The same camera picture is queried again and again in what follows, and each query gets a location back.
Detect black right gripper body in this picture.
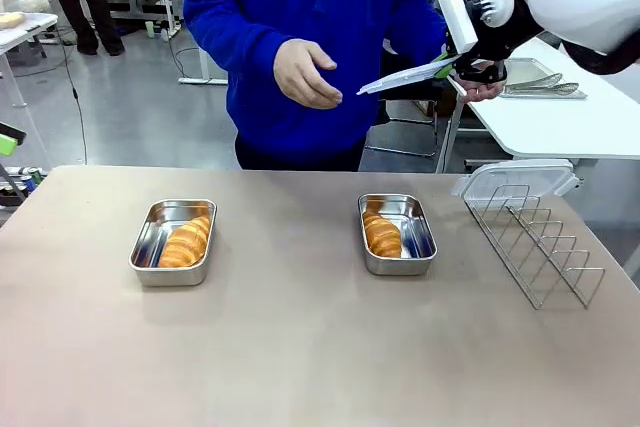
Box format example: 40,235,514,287
446,0,535,71

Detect clear plastic clip lid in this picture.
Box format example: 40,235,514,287
355,53,468,98
450,158,582,201

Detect silver metal baking tray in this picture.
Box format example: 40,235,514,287
498,57,588,100

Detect silver metal tongs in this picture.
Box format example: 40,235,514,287
503,73,581,97

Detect steel rectangular container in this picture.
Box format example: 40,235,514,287
356,192,439,277
128,198,218,288

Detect golden croissant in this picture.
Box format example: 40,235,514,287
158,215,211,269
362,210,403,259

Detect person's left forearm blue sleeve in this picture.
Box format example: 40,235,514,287
383,1,450,56

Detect person's right forearm blue sleeve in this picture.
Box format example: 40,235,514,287
183,1,301,93

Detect person's left hand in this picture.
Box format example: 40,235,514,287
456,74,507,104

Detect person's right hand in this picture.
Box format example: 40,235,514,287
273,38,345,110

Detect group of drink cans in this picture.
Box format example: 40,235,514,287
0,164,49,208

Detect white side table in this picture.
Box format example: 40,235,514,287
439,31,640,174

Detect white table with beige object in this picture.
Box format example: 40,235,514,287
0,11,59,108

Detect bystander in dark clothes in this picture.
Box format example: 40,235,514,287
41,0,127,57

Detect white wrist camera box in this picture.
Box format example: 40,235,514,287
436,0,480,55

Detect black floor cable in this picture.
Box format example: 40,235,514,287
53,26,89,166

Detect metal chair frame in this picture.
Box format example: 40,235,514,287
367,96,439,159

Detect steel wire lid rack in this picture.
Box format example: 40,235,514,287
464,184,607,311

